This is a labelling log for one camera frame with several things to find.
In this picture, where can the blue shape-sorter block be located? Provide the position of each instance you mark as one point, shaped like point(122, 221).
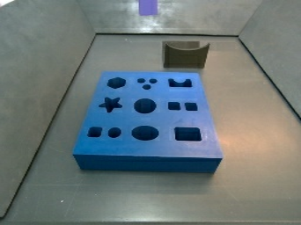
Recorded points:
point(149, 124)

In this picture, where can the dark grey arch-shaped block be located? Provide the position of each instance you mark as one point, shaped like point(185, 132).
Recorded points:
point(184, 54)

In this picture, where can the purple tape strip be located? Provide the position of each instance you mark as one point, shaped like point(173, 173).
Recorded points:
point(147, 7)

